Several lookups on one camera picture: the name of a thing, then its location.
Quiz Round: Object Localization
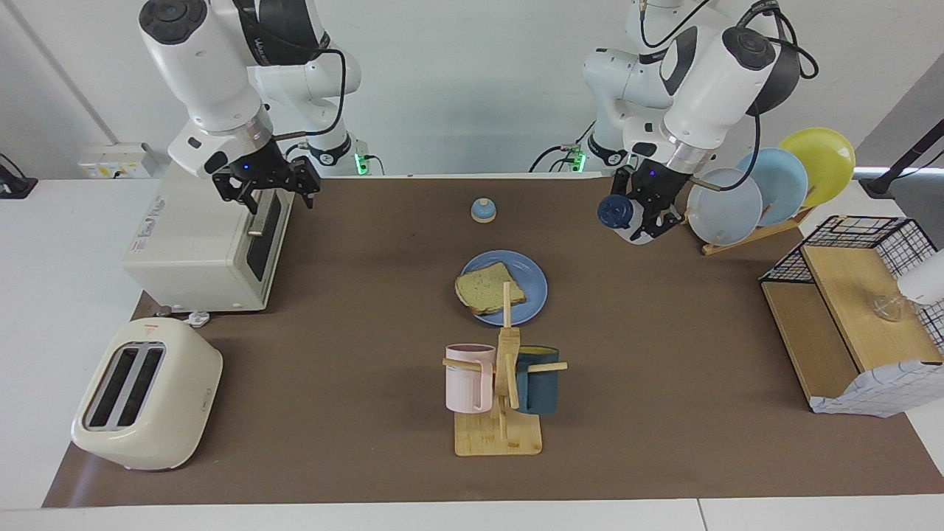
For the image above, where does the wooden mug tree rack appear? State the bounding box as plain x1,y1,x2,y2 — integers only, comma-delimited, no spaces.
442,282,569,457

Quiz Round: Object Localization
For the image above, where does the blue round dinner plate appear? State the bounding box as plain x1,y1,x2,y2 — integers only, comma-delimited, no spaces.
461,250,549,327

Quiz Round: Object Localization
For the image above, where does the yellow plate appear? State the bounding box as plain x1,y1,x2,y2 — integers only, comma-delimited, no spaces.
779,128,856,209

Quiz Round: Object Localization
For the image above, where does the white cylindrical object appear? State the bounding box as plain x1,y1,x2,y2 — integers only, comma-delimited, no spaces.
896,249,944,305

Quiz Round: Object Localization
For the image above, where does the white navy-capped seasoning bottle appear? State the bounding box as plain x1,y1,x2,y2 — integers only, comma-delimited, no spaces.
597,193,659,246

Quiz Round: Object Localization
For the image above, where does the white toaster oven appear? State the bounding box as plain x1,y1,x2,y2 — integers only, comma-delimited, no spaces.
122,136,296,313

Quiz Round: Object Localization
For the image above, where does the clear drinking glass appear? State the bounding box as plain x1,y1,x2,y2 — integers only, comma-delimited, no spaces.
870,293,904,323

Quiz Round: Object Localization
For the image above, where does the light blue racked plate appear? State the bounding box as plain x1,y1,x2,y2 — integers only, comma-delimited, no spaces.
737,147,809,228

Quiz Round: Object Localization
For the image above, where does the dark teal mug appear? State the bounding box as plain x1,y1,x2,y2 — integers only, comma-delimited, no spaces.
514,345,561,414

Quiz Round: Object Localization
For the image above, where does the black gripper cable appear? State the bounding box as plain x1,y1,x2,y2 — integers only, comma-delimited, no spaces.
271,46,347,141
690,103,762,192

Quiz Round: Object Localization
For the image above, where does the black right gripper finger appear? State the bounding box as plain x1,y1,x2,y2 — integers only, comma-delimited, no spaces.
290,158,322,210
212,173,260,215

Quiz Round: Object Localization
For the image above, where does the wooden shelf with wire basket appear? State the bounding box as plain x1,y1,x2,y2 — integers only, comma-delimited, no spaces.
760,215,944,403

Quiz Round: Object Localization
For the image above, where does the white wall power strip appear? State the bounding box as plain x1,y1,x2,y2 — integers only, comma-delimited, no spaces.
79,142,172,179

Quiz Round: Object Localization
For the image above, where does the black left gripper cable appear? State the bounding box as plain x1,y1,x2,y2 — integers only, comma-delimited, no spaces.
690,103,762,192

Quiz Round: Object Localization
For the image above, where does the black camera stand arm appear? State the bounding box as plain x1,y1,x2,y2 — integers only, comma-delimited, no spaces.
859,118,944,198

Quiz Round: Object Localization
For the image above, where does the cream two-slot toaster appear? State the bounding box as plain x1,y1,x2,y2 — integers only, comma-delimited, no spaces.
71,319,223,471

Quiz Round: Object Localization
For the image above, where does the white checkered cloth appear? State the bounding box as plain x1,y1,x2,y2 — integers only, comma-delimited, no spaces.
809,359,944,419

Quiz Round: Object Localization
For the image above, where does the black desk clamp mount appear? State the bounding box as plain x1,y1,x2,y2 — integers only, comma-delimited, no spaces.
0,153,38,198

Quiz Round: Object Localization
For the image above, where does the grey translucent plate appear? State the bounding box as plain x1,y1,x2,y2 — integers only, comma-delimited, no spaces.
687,168,763,246

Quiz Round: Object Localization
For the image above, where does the wooden dish rack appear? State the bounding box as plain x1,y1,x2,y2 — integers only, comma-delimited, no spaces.
677,205,816,256

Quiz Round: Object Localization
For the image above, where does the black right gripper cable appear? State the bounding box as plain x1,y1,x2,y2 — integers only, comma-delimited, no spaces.
271,46,347,141

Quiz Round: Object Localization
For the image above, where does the pink ribbed mug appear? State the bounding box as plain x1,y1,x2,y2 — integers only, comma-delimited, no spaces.
445,344,496,414

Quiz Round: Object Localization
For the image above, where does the brown table mat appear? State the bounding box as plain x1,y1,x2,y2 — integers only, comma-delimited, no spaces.
42,177,944,508

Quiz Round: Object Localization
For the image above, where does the toasted bread slice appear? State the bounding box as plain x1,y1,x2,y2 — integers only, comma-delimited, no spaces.
454,262,527,316

